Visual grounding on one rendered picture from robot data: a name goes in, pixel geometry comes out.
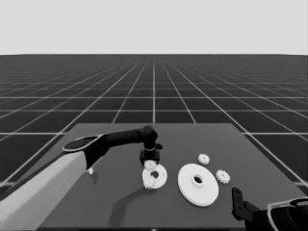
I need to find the small white toothed gear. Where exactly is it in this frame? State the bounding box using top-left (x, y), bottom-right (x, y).
top-left (197, 153), bottom-right (212, 166)
top-left (142, 176), bottom-right (158, 191)
top-left (143, 159), bottom-right (158, 171)
top-left (215, 168), bottom-right (232, 185)

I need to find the white round carrier with pins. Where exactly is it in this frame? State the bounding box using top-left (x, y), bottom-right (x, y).
top-left (141, 163), bottom-right (168, 191)

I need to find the large thick white disc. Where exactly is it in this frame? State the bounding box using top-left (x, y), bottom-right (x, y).
top-left (177, 163), bottom-right (220, 208)

